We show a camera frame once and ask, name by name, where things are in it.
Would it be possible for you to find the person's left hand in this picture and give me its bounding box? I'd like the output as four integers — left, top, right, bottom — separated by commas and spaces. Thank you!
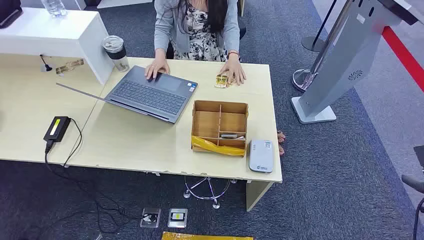
218, 58, 247, 86

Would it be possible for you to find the person's right hand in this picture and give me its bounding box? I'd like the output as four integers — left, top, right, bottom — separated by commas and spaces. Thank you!
144, 58, 171, 81

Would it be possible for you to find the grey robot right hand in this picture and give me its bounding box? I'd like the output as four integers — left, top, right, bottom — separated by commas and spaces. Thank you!
401, 174, 424, 195

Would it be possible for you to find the person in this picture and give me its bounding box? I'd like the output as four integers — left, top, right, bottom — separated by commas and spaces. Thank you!
144, 0, 248, 86

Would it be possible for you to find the gold patterned card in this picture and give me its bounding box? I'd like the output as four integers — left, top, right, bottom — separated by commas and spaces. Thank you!
55, 58, 85, 75

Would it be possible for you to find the grey laptop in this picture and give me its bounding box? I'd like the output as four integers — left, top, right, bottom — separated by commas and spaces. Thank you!
55, 65, 199, 125

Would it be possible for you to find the clear tumbler with black band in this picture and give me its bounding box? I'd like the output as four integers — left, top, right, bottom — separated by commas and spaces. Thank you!
101, 35, 130, 73

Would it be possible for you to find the wooden compartment box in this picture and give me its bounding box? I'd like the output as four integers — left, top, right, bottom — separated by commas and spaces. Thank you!
191, 100, 249, 158

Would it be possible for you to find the chrome stanchion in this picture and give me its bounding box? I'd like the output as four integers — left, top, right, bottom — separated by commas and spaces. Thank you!
292, 0, 354, 93

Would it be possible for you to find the white panel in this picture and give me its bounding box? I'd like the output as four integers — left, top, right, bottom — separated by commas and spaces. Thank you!
96, 0, 155, 10

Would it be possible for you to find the black stanchion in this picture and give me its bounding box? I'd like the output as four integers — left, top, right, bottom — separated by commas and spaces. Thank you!
301, 0, 338, 53

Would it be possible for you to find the grey kiosk stand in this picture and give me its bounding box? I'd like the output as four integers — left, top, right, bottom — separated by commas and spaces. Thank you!
291, 0, 424, 125

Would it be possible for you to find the white desk riser shelf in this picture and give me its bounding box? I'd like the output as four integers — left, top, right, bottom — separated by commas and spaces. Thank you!
0, 7, 115, 86

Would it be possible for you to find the black power adapter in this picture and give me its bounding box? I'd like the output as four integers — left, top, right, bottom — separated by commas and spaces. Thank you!
43, 116, 72, 143

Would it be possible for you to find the clear water bottle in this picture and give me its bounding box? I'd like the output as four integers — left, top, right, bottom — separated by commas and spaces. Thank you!
41, 0, 68, 18

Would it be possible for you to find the red barrier belt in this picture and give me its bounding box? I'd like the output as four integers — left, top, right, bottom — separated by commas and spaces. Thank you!
381, 25, 424, 93

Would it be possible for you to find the light wood side desk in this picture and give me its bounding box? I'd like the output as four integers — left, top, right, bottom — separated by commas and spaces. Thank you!
0, 52, 106, 166

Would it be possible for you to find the steel floor socket with plug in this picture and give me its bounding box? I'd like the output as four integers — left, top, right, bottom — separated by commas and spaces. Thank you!
140, 207, 162, 229

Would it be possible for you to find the steel floor socket yellow label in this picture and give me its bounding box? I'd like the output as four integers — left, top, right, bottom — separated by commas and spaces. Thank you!
167, 207, 188, 229

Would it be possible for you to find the black device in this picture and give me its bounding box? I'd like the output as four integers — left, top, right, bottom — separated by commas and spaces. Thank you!
0, 0, 24, 30

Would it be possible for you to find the yellow floor tape square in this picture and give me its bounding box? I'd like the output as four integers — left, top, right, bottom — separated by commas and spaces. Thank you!
161, 231, 254, 240

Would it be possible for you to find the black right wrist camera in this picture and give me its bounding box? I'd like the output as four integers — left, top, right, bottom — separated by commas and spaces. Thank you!
413, 145, 424, 168

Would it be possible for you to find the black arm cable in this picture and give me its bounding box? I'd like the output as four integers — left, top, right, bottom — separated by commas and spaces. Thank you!
412, 198, 424, 240

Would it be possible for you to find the thin black adapter cable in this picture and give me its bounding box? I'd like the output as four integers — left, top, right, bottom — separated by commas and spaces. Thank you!
62, 117, 83, 168

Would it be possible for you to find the black mains cable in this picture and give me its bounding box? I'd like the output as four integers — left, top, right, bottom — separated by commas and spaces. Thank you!
43, 139, 158, 236

